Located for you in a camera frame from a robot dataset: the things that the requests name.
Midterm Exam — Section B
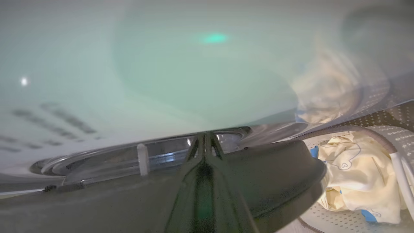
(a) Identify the dark grey glass washer door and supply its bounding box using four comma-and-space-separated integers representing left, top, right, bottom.
0, 127, 327, 233

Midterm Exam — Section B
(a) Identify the cream perforated laundry basket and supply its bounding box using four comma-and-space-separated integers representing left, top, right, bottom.
296, 100, 414, 233

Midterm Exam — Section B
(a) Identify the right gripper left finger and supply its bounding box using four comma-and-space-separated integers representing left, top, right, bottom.
165, 132, 206, 233

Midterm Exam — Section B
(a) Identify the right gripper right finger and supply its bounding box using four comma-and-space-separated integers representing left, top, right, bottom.
205, 132, 259, 233

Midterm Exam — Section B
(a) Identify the pale yellow garment blue trim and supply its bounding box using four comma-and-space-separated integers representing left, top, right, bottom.
310, 131, 409, 225

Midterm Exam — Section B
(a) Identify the white front-load washing machine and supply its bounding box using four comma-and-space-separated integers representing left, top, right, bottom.
0, 0, 414, 194

